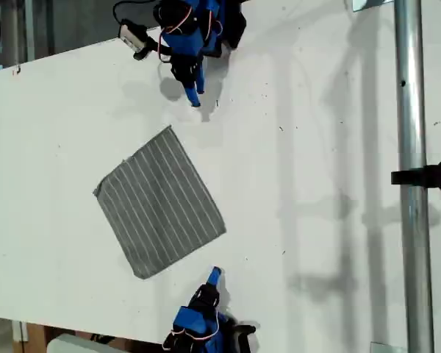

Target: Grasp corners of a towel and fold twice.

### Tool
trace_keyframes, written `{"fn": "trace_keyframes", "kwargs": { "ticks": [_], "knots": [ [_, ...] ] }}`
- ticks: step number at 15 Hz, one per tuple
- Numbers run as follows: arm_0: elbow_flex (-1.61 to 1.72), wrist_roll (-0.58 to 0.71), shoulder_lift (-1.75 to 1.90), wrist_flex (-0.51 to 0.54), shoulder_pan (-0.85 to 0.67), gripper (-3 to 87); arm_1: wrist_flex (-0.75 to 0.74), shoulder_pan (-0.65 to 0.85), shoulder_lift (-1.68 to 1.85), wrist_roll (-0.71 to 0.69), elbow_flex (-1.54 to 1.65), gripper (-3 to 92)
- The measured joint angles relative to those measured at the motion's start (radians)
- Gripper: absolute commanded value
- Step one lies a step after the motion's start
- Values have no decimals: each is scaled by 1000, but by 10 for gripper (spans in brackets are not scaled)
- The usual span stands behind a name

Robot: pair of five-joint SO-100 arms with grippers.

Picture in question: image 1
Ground grey white-striped towel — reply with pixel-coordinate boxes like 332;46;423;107
93;124;228;281

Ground short black camera stalk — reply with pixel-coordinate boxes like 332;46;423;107
132;36;170;62

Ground white bracket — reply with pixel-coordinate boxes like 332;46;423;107
11;320;29;343

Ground white plastic box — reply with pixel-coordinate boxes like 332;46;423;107
46;332;144;353

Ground black camera cable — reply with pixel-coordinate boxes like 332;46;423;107
112;0;162;26

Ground red white servo wire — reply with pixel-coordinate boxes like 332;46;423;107
157;7;194;64
162;308;222;349

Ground black clamp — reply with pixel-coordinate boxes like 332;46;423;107
390;156;441;196

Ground brown wooden table leg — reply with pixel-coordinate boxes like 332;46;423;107
10;319;52;353

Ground steel post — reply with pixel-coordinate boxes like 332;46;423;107
392;0;436;353

